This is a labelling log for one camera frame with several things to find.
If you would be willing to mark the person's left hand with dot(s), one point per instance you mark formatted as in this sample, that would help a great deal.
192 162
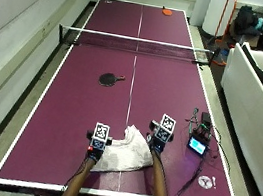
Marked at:
95 151

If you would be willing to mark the person's right hand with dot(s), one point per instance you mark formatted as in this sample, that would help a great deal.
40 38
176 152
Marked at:
157 142

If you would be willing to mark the white cloth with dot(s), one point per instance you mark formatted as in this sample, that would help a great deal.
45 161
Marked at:
129 151

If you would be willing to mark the white marker cube left glove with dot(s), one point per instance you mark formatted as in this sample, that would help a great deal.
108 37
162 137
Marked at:
100 135

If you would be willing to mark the white marker cube glove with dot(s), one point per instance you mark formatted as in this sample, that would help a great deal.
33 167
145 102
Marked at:
100 135
165 127

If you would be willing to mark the white marker cube right glove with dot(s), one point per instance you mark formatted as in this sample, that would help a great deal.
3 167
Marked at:
165 127

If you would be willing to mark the black power adapter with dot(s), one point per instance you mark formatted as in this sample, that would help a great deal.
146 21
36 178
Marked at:
206 117

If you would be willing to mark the round white sticker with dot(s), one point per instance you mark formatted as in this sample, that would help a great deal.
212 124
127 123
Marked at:
205 182

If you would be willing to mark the black table tennis paddle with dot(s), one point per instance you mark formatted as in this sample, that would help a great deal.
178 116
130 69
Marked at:
109 79

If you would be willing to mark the table tennis net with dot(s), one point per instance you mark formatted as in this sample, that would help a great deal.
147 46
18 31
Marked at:
137 45

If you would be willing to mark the white sofa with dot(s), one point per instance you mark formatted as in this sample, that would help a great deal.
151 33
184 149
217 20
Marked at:
257 112

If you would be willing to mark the orange table tennis paddle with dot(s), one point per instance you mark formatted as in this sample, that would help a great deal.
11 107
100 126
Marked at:
167 11

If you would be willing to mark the white cylindrical column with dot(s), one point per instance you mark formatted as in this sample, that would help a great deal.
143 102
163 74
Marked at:
218 12

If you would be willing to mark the black backpack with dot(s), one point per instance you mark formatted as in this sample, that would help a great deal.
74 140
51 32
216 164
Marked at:
247 17

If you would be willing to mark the orange metal frame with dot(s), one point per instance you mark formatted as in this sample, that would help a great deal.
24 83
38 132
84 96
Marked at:
224 29

